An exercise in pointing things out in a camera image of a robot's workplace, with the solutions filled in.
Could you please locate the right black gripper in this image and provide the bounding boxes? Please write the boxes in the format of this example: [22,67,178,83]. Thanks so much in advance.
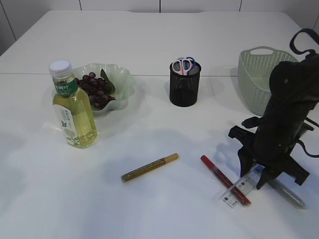
[228,61,319,190]

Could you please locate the silver glitter marker pen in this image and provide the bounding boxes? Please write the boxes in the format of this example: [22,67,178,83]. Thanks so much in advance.
[268,179,307,210]

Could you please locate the clear plastic ruler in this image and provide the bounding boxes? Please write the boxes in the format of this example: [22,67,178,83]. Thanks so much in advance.
[219,165,264,208]

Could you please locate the blue scissors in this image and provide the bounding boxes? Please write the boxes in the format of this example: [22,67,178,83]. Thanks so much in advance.
[185,56,196,75]

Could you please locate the small pink scissors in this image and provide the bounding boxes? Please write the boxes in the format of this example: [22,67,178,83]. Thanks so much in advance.
[171,58,188,76]

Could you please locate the dark red grape bunch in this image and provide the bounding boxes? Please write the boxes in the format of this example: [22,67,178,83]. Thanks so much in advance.
[75,69,115,110]

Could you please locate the jasmine tea bottle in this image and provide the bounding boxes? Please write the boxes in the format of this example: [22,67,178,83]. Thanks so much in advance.
[49,60,97,149]

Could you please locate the red marker pen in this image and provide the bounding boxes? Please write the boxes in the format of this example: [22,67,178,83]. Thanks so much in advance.
[201,155,251,206]

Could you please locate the gold glitter marker pen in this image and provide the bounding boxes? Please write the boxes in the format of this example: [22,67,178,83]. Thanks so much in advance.
[121,153,179,183]

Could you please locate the green woven plastic basket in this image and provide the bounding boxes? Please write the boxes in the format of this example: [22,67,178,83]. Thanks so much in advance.
[237,46,298,116]

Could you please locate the black mesh pen holder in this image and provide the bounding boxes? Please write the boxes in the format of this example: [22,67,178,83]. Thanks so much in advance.
[169,62,201,107]

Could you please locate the light green wavy plate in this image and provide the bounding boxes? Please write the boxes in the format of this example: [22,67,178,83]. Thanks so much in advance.
[73,63,136,117]

